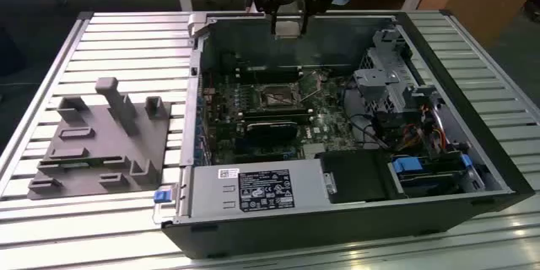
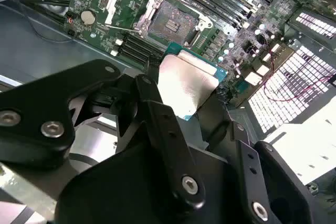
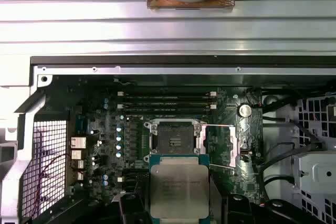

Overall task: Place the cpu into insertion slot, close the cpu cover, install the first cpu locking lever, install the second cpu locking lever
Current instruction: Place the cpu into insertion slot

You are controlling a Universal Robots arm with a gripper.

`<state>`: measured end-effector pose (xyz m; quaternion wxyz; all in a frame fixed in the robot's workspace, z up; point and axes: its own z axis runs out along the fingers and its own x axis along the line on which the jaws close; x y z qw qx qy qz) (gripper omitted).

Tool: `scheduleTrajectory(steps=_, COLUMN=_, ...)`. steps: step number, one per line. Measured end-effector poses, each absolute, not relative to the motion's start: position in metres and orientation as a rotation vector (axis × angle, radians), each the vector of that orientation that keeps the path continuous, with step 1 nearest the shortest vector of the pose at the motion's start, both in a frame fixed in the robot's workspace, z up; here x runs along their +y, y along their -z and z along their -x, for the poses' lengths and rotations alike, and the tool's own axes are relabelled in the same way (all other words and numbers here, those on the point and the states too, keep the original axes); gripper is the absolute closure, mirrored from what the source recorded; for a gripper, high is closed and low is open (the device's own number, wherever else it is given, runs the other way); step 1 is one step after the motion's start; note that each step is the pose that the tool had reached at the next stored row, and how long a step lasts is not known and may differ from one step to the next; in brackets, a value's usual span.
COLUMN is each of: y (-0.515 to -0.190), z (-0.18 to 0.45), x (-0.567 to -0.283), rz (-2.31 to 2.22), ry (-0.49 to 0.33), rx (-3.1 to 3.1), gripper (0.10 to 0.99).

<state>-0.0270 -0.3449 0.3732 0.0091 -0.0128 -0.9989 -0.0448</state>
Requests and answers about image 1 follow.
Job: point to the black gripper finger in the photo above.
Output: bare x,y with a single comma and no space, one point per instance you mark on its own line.
274,20
305,23

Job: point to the silver CPU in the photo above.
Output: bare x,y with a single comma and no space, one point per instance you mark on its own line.
289,29

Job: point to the metal locking lever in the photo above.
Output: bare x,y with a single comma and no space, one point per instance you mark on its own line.
313,94

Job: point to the CPU socket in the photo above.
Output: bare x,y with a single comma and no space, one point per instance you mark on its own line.
280,96

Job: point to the black RAM slots row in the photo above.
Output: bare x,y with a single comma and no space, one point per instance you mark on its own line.
253,77
273,115

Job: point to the gray metal drive cage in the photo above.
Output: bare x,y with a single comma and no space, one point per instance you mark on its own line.
374,80

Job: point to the green motherboard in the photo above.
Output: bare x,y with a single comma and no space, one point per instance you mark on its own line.
333,124

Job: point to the black graphics card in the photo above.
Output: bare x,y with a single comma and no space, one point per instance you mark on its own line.
269,131

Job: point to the silver heat sink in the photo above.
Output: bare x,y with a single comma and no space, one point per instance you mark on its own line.
314,150

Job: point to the black plastic shroud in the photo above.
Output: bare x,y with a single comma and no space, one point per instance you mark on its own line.
358,175

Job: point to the blue disk carrier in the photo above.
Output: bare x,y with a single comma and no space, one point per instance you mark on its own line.
406,165

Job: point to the gray power supply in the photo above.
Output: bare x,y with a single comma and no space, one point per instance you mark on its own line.
210,187

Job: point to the gray parts rack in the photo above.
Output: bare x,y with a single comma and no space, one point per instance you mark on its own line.
105,143

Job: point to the blue plastic clip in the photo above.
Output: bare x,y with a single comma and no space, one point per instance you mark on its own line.
465,161

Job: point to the blue case latch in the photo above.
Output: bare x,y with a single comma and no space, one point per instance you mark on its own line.
162,196

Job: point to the green RAM stick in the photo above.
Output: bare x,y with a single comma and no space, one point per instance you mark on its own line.
80,164

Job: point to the black open PC case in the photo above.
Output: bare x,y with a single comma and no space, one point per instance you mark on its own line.
337,232

